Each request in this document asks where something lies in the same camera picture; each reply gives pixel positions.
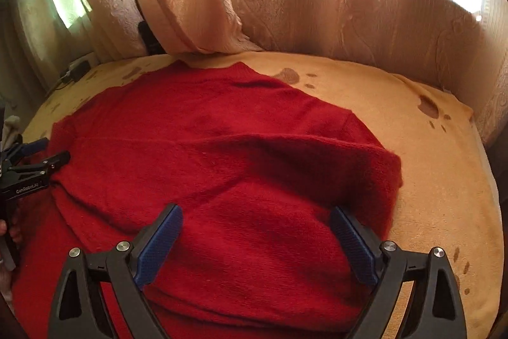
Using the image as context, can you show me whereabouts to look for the red knit sweater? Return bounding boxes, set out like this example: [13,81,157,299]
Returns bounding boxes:
[12,62,402,338]

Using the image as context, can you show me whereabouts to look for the person's left hand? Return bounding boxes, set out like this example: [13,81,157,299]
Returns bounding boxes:
[0,217,23,245]

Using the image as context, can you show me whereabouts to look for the black power adapter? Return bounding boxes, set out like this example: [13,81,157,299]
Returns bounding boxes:
[69,59,91,82]

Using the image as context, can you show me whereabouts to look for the yellow paw print blanket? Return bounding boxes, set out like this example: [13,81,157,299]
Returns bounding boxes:
[12,52,505,338]

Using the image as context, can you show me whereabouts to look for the white power strip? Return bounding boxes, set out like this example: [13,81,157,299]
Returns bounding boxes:
[65,52,99,82]

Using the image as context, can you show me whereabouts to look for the black speaker box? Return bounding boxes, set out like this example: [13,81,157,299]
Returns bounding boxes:
[134,0,165,56]

